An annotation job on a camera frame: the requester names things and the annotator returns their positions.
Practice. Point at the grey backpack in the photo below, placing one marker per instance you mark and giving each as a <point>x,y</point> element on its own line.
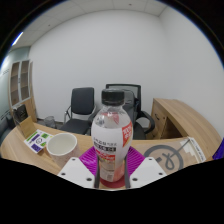
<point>129,103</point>

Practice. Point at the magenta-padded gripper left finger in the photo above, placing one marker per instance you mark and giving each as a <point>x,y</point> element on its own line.
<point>74,170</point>

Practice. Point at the grey waste bin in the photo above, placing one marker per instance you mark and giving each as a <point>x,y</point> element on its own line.
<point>50,121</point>

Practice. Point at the wooden shelf unit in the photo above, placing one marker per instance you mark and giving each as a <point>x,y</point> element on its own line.
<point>20,81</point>

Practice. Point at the wooden side cabinet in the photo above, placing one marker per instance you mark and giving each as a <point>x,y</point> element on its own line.
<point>180,116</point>

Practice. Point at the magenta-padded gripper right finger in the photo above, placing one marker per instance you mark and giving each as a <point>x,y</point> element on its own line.
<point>150,170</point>

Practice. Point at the clear black-capped drink bottle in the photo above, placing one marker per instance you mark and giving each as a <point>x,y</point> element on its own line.
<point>110,133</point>

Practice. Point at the white ceramic mug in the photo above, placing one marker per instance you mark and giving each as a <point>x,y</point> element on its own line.
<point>61,146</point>

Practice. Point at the white sheet with colourful stickers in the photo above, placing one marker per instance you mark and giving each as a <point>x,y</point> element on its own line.
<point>38,140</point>

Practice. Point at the black visitor chair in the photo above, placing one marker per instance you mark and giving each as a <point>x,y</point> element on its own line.
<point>81,100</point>

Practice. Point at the black box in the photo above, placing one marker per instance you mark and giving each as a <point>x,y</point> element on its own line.
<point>20,113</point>

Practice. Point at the black mesh office chair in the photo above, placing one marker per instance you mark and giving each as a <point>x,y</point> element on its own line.
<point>140,123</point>

